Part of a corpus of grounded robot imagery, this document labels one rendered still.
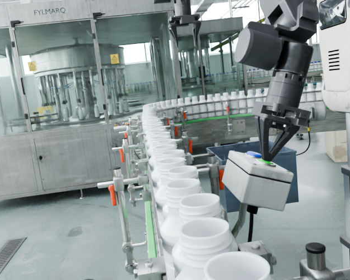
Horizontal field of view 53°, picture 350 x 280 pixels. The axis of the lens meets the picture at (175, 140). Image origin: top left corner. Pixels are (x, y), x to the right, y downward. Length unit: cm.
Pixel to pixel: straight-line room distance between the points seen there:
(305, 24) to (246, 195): 30
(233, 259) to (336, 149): 489
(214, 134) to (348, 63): 162
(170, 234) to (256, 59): 34
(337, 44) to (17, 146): 390
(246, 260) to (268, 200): 40
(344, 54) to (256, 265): 96
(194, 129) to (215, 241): 232
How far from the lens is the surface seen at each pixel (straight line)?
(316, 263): 35
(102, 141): 430
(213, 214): 30
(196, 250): 25
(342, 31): 114
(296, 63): 62
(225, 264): 22
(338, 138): 507
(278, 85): 62
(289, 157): 149
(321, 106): 253
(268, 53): 60
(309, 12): 65
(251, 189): 60
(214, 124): 260
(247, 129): 262
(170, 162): 50
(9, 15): 453
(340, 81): 116
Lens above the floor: 127
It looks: 9 degrees down
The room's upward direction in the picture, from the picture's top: 7 degrees counter-clockwise
